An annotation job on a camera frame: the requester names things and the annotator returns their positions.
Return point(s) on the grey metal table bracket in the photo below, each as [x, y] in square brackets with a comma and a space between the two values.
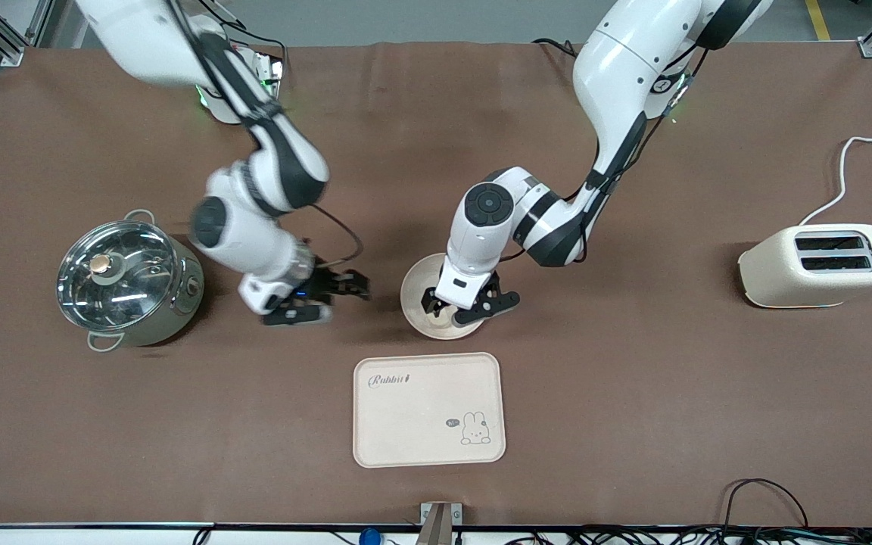
[440, 518]

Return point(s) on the blue round cap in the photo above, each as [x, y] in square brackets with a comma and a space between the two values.
[369, 537]

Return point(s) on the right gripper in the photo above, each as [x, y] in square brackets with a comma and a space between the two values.
[327, 281]

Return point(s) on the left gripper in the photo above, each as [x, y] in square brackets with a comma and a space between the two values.
[431, 300]

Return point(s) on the glass pot lid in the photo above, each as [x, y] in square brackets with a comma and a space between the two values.
[118, 276]

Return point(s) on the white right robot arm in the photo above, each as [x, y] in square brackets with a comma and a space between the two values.
[243, 235]

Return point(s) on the cream two-slot toaster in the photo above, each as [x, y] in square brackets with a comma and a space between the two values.
[784, 272]

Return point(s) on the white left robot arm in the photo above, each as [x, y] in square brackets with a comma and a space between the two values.
[618, 72]

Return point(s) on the stainless steel electric pot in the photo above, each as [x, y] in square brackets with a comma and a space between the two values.
[179, 306]

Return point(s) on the small white steamed bun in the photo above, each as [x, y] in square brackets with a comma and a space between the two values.
[447, 319]

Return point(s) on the green lit connector board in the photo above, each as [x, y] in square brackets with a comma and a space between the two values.
[271, 72]

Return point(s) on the beige rabbit print tray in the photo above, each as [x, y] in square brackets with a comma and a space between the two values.
[421, 412]

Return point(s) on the round beige plate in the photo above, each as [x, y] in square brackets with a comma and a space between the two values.
[419, 291]

